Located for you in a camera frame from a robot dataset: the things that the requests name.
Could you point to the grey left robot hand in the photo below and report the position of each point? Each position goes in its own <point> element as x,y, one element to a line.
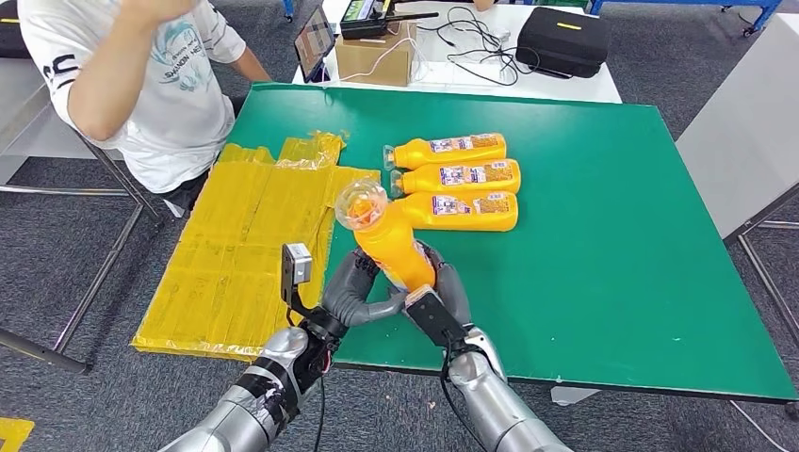
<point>346,293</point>

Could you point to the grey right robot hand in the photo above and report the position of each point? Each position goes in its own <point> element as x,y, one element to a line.
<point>454,287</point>

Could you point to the person's right hand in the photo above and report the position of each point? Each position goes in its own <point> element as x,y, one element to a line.
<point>156,9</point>

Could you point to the orange detergent bottle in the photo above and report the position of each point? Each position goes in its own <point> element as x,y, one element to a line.
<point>412,154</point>
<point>499,219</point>
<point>393,243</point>
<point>431,182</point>

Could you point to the person's left forearm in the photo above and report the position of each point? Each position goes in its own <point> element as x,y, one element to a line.
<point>253,65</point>

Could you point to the person's right forearm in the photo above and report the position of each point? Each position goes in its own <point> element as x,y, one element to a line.
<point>100,93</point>

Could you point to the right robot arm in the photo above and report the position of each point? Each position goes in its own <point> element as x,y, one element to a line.
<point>493,405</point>

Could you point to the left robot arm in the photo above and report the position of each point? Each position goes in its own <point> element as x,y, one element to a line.
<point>249,405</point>

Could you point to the blue rack leg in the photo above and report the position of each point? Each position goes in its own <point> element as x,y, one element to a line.
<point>288,7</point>

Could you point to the black carrying case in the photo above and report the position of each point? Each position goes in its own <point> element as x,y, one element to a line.
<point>9,37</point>
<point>562,43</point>

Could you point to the black tablet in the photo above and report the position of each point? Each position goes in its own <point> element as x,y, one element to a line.
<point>312,40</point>

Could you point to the white table foot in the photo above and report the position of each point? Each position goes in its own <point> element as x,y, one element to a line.
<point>574,395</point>

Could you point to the black radio device with antenna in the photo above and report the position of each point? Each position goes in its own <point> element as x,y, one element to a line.
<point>365,26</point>

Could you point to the brown cardboard box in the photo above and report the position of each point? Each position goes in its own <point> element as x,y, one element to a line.
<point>374,65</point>

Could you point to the white side table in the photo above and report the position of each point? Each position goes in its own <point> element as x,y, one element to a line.
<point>743,137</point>

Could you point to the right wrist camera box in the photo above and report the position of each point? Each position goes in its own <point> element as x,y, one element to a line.
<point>434,318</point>

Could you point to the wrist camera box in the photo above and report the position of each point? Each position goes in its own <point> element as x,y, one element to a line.
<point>434,318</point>
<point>301,262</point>

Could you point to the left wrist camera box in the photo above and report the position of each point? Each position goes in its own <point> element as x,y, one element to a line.
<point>301,262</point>

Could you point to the steel frame table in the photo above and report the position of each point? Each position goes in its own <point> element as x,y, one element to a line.
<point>19,118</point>

